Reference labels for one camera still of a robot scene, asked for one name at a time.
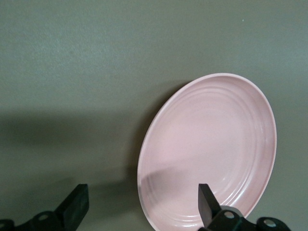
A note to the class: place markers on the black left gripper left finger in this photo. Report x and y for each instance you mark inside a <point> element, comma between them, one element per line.
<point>72,207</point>

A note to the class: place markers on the pink shallow plate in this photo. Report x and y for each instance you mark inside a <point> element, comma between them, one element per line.
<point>207,139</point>

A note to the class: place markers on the brown table cover mat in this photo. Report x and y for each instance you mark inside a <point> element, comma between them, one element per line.
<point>96,60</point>

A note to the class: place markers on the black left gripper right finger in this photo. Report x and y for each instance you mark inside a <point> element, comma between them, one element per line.
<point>207,207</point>

